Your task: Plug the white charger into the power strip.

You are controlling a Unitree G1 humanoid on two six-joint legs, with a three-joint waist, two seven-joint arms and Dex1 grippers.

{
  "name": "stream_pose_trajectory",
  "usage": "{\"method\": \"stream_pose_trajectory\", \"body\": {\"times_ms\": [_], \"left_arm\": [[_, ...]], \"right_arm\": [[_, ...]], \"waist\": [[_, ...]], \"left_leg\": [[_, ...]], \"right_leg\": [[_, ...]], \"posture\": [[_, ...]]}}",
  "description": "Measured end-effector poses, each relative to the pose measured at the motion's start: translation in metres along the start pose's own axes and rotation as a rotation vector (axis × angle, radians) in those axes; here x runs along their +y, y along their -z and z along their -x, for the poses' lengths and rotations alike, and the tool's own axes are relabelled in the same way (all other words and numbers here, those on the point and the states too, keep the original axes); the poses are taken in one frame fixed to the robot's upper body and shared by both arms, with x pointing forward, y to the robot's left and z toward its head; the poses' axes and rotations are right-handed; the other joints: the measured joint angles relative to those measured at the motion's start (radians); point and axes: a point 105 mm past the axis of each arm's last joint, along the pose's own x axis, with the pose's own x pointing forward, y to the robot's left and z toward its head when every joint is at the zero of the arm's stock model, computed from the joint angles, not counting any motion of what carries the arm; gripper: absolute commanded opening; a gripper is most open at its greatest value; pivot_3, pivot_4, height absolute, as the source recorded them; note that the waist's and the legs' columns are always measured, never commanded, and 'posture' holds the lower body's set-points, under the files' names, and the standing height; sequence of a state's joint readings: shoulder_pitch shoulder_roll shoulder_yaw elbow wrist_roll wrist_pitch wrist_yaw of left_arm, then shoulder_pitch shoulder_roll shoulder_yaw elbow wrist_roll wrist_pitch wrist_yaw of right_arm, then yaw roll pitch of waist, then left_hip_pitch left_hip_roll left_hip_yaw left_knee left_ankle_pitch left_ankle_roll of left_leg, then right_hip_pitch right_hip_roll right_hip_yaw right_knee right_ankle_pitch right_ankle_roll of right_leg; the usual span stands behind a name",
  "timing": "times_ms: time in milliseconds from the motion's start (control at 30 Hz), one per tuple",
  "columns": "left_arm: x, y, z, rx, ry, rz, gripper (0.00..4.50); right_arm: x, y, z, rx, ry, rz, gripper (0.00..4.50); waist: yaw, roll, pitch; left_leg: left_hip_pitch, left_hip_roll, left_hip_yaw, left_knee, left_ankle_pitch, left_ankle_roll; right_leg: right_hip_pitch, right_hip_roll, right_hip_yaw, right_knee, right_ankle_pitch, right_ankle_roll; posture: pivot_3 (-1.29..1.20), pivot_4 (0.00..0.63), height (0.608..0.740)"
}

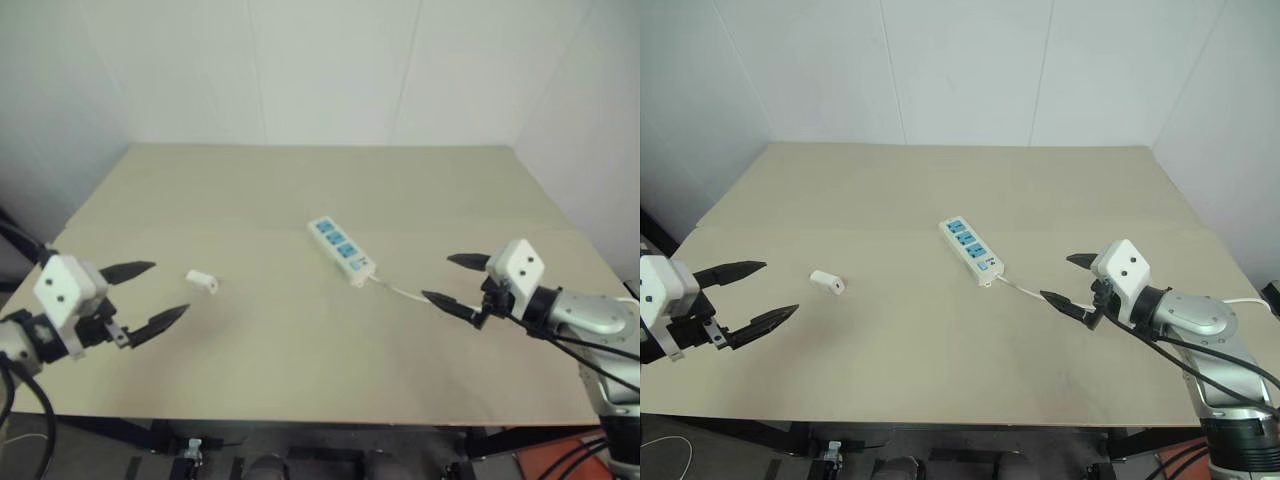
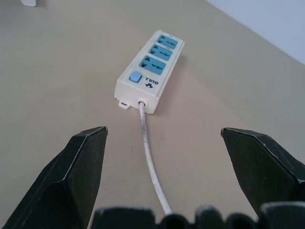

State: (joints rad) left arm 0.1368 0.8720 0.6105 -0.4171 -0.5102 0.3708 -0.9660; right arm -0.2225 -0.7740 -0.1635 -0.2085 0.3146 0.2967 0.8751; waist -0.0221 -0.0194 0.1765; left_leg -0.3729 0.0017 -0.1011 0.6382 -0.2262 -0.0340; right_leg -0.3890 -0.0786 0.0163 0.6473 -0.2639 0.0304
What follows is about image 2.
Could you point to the white power strip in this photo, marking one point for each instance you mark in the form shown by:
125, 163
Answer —
149, 70

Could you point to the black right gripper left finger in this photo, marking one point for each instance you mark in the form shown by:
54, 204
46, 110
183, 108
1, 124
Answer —
66, 181

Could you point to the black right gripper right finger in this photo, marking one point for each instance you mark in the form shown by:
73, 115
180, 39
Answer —
259, 167

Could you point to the white object at table edge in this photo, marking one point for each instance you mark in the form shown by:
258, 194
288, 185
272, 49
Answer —
28, 2

